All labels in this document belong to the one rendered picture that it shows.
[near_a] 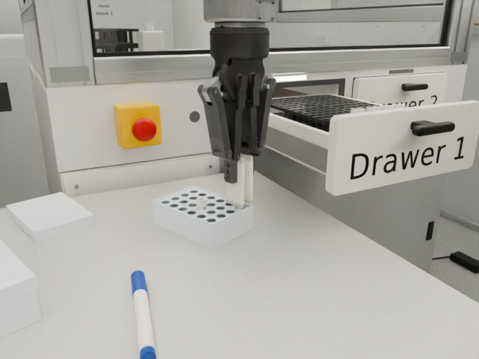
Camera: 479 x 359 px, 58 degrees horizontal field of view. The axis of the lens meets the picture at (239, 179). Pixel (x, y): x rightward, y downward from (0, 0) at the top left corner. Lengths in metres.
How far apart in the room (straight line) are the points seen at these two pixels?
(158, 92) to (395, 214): 0.74
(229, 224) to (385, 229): 0.73
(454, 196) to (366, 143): 2.10
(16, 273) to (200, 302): 0.19
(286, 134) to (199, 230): 0.23
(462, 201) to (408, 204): 1.41
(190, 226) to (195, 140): 0.29
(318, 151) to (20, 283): 0.42
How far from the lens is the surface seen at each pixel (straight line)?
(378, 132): 0.63
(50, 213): 0.70
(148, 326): 0.44
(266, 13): 0.54
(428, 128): 0.64
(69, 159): 0.81
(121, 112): 0.76
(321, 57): 0.97
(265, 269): 0.54
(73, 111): 0.79
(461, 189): 2.67
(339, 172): 0.60
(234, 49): 0.53
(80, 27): 0.78
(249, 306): 0.48
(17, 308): 0.48
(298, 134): 0.69
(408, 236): 1.33
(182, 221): 0.61
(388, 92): 1.09
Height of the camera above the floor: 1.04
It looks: 20 degrees down
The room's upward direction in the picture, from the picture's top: straight up
